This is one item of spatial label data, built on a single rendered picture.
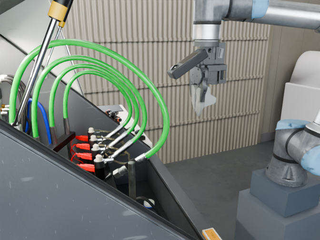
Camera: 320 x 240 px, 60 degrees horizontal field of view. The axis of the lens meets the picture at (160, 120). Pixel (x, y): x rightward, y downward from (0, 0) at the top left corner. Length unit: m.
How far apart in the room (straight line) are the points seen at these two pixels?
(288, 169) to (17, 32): 1.05
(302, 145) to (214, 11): 0.50
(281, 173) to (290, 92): 2.80
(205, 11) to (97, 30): 1.94
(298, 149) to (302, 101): 2.81
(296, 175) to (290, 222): 0.16
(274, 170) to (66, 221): 0.85
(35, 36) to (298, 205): 1.10
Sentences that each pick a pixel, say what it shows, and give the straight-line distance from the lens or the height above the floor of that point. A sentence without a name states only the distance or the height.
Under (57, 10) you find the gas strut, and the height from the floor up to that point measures 1.46.
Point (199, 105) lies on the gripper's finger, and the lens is 0.80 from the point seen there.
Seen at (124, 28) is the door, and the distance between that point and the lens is 2.70.
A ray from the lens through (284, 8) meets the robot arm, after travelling 0.98.
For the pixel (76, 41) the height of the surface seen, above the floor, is 1.42.
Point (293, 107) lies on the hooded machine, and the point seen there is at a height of 0.52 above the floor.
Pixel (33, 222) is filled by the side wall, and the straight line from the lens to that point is 0.45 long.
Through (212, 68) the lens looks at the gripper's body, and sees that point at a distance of 0.78.
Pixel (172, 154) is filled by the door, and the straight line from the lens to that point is 3.20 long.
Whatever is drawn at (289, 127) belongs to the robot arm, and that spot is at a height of 1.12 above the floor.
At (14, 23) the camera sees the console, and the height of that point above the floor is 1.46.
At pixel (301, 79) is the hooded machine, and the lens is 3.83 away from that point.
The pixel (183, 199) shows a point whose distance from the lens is 0.88.
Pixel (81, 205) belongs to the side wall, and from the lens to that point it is 0.43.
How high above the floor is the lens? 1.44
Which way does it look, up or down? 18 degrees down
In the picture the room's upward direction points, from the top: straight up
